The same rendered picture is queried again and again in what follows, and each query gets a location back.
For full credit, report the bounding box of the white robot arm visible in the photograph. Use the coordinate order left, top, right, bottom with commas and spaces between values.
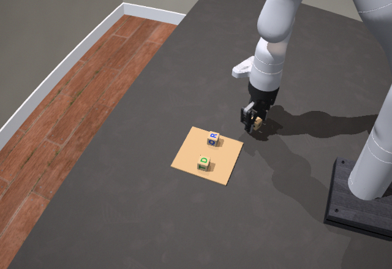
232, 0, 392, 200

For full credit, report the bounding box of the beige mat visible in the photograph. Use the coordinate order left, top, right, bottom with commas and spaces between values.
171, 127, 243, 186

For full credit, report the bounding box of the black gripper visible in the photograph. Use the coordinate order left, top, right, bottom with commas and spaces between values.
241, 81, 279, 133

